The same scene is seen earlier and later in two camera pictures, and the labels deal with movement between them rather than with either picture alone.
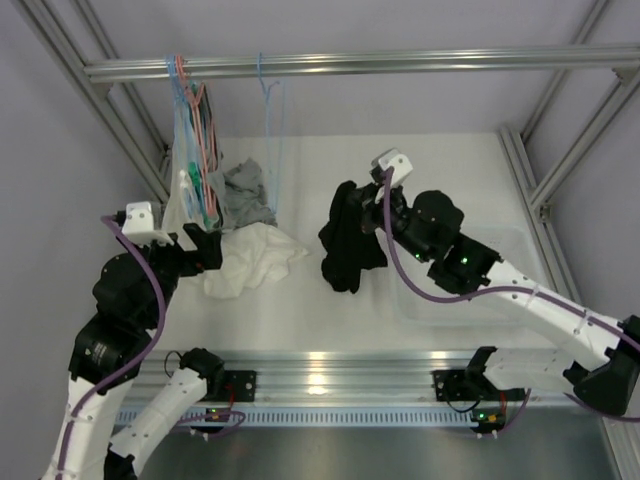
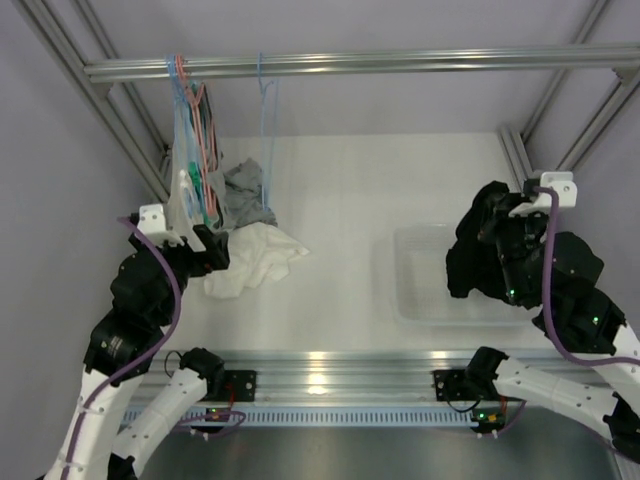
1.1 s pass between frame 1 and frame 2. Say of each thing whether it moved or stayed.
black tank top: moved
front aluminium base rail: stayed
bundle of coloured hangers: stayed
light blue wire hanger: moved
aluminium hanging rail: stayed
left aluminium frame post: stayed
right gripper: moved
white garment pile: stayed
